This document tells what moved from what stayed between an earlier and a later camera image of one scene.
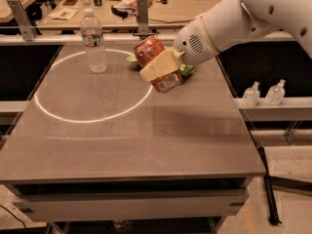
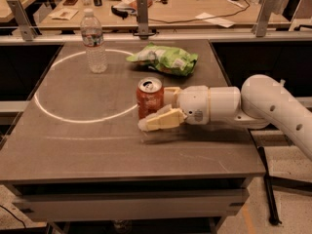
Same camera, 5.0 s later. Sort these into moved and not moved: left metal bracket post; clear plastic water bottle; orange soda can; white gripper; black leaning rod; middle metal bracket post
Moved: white gripper; orange soda can
Not moved: middle metal bracket post; clear plastic water bottle; left metal bracket post; black leaning rod
